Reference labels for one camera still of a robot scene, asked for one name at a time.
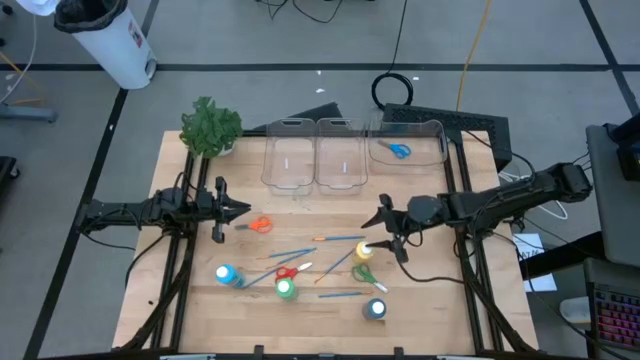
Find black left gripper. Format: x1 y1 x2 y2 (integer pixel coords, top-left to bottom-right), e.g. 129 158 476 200
194 175 252 245

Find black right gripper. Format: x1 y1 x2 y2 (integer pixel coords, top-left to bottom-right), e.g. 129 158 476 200
360 193 412 265

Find yellow paint bottle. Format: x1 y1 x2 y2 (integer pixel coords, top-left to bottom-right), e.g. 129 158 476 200
353 240 375 265

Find orange scissors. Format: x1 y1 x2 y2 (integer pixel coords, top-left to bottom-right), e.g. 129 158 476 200
234 215 274 235

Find green scissors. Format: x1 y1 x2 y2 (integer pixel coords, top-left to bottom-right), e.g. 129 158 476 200
351 263 389 294

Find blue paint bottle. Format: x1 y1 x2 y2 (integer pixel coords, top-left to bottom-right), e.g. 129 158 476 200
215 263 246 290

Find dark grey paint bottle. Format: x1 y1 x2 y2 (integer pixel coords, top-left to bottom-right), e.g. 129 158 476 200
361 297 388 321

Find red scissors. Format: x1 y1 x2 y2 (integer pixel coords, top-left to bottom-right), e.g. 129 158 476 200
274 261 314 284

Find green paint bottle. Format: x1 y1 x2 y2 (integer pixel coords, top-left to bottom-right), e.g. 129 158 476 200
275 278 300 302

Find blue scissors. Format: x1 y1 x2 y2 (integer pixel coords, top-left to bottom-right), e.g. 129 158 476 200
377 139 412 160

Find green plant in white pot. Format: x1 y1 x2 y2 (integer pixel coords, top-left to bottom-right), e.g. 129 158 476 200
179 96 245 160

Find wide clear plastic bin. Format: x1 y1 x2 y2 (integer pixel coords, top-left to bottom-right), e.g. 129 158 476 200
368 118 449 167

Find white paper sheet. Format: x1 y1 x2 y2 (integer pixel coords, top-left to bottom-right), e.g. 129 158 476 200
512 232 558 294

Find black diagonal bar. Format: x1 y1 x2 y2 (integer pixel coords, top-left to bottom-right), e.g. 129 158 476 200
519 230 604 281

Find white trash can black bag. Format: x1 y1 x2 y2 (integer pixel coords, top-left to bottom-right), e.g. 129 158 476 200
53 0 159 91

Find pale grey rounded object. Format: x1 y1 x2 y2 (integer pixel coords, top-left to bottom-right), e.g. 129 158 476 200
559 297 594 326

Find grey floor stand base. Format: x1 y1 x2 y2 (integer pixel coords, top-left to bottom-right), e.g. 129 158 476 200
0 102 59 124

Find black wheeled equipment base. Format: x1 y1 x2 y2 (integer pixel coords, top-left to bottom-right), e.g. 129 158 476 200
0 156 21 181

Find grey side table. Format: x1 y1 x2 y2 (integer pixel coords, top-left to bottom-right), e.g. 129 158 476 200
584 123 640 269

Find backlit computer keyboard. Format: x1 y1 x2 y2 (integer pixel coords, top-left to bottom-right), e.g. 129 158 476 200
592 284 640 351

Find black device on side table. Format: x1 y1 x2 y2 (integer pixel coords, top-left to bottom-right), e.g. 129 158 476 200
604 113 640 182

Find white plastic bag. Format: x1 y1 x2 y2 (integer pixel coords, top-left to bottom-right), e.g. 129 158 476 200
14 0 62 17

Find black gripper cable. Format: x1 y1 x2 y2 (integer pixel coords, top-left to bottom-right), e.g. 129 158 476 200
397 249 469 286

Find black aluminium table frame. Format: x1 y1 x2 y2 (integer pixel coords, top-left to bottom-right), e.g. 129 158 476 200
117 128 539 360

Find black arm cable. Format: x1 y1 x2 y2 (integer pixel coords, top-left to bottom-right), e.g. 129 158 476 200
124 232 169 289

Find black coiled floor cable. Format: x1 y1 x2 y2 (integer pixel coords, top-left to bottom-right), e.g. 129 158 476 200
370 0 415 112

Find yellow cable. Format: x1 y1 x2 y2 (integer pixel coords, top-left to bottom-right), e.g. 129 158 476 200
455 0 495 112

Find thin white floor cable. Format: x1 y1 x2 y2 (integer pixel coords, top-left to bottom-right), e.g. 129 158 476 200
0 14 39 104

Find orange floor cable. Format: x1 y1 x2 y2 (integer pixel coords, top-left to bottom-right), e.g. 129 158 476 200
0 49 49 106

